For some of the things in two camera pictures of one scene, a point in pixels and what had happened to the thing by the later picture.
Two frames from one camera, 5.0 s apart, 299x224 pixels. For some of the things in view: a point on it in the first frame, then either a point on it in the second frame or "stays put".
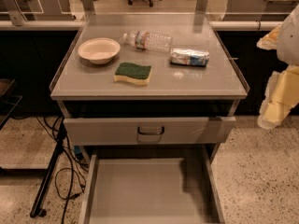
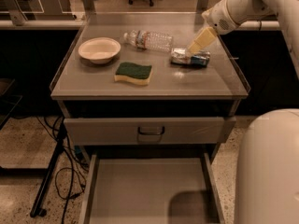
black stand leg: [36, 209] stays put
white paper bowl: [99, 50] stays put
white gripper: [289, 44] -> [218, 19]
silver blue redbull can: [190, 57] stays put
